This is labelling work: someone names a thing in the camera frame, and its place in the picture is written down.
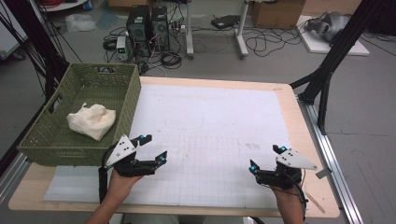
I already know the black computer tower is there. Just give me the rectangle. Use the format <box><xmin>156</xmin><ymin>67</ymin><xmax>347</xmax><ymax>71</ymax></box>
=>
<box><xmin>125</xmin><ymin>5</ymin><xmax>153</xmax><ymax>57</ymax></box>
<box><xmin>150</xmin><ymin>5</ymin><xmax>171</xmax><ymax>52</ymax></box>

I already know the black metal stand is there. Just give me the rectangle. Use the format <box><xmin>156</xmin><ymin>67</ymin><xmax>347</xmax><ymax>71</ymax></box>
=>
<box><xmin>0</xmin><ymin>0</ymin><xmax>71</xmax><ymax>104</ymax></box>
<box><xmin>289</xmin><ymin>0</ymin><xmax>387</xmax><ymax>135</ymax></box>

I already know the clear plastic bag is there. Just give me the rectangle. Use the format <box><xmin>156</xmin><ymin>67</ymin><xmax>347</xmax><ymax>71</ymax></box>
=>
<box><xmin>64</xmin><ymin>12</ymin><xmax>97</xmax><ymax>34</ymax></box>

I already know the cardboard box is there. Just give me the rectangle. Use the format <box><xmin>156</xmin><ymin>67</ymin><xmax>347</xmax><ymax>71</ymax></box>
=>
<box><xmin>251</xmin><ymin>0</ymin><xmax>306</xmax><ymax>30</ymax></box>
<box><xmin>106</xmin><ymin>0</ymin><xmax>150</xmax><ymax>8</ymax></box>

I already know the person's right hand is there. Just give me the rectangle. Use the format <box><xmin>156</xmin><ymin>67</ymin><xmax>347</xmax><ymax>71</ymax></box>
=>
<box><xmin>270</xmin><ymin>184</ymin><xmax>304</xmax><ymax>204</ymax></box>

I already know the white floor board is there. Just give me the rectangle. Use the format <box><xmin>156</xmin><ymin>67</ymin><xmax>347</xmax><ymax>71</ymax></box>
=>
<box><xmin>297</xmin><ymin>15</ymin><xmax>371</xmax><ymax>57</ymax></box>

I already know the grey headset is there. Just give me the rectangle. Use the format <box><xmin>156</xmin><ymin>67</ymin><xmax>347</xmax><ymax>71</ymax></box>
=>
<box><xmin>305</xmin><ymin>11</ymin><xmax>351</xmax><ymax>43</ymax></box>

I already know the blue floor sheet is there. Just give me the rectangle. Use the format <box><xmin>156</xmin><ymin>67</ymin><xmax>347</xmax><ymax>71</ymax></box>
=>
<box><xmin>95</xmin><ymin>10</ymin><xmax>120</xmax><ymax>31</ymax></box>

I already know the white foam mat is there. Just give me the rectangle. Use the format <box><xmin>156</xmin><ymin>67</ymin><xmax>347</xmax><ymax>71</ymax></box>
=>
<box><xmin>43</xmin><ymin>83</ymin><xmax>293</xmax><ymax>210</ymax></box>

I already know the white round table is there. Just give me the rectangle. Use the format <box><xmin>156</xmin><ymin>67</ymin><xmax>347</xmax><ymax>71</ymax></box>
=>
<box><xmin>36</xmin><ymin>0</ymin><xmax>92</xmax><ymax>13</ymax></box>

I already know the black flat device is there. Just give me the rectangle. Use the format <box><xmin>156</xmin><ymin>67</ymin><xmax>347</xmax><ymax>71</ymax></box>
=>
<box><xmin>210</xmin><ymin>14</ymin><xmax>241</xmax><ymax>30</ymax></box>

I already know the black floor cable tangle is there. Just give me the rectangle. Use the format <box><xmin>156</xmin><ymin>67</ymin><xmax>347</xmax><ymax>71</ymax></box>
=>
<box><xmin>244</xmin><ymin>26</ymin><xmax>307</xmax><ymax>58</ymax></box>

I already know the person's left hand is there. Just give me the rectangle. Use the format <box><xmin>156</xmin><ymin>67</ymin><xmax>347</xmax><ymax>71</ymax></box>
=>
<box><xmin>106</xmin><ymin>169</ymin><xmax>145</xmax><ymax>203</ymax></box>

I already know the black cable coil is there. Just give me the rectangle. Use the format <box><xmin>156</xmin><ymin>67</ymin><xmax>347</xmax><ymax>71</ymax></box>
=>
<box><xmin>160</xmin><ymin>50</ymin><xmax>183</xmax><ymax>70</ymax></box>
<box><xmin>102</xmin><ymin>34</ymin><xmax>118</xmax><ymax>52</ymax></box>

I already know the wooden stick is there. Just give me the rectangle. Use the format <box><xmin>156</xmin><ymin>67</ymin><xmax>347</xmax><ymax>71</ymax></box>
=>
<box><xmin>303</xmin><ymin>189</ymin><xmax>326</xmax><ymax>214</ymax></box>

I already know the white desk leg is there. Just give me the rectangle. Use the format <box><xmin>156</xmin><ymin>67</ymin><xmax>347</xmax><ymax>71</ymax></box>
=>
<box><xmin>185</xmin><ymin>0</ymin><xmax>195</xmax><ymax>60</ymax></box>
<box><xmin>236</xmin><ymin>0</ymin><xmax>250</xmax><ymax>60</ymax></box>

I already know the cream printed cloth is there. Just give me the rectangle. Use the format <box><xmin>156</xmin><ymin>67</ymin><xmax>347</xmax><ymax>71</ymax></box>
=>
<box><xmin>65</xmin><ymin>102</ymin><xmax>117</xmax><ymax>142</ymax></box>

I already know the grey power supply unit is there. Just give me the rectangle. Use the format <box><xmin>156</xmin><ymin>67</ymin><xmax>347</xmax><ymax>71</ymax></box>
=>
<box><xmin>115</xmin><ymin>35</ymin><xmax>129</xmax><ymax>62</ymax></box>

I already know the aluminium rail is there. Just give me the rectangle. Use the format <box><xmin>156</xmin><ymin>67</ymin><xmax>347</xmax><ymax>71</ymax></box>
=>
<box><xmin>297</xmin><ymin>96</ymin><xmax>364</xmax><ymax>224</ymax></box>
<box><xmin>0</xmin><ymin>152</ymin><xmax>32</xmax><ymax>203</ymax></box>

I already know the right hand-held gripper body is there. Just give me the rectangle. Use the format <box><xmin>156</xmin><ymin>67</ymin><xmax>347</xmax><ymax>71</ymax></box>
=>
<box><xmin>255</xmin><ymin>148</ymin><xmax>319</xmax><ymax>191</ymax></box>

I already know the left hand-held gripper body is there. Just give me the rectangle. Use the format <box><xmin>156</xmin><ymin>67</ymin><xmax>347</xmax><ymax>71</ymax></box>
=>
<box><xmin>104</xmin><ymin>133</ymin><xmax>158</xmax><ymax>179</ymax></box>

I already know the grey tape piece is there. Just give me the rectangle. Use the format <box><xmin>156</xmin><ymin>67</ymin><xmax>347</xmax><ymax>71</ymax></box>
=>
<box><xmin>316</xmin><ymin>168</ymin><xmax>332</xmax><ymax>180</ymax></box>

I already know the white cabinet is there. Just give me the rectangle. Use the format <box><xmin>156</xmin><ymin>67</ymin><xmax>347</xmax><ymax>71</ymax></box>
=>
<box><xmin>0</xmin><ymin>6</ymin><xmax>29</xmax><ymax>60</ymax></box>

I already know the green woven basket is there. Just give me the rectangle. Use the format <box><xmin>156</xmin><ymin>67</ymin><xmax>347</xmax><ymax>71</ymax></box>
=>
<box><xmin>17</xmin><ymin>63</ymin><xmax>143</xmax><ymax>167</ymax></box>

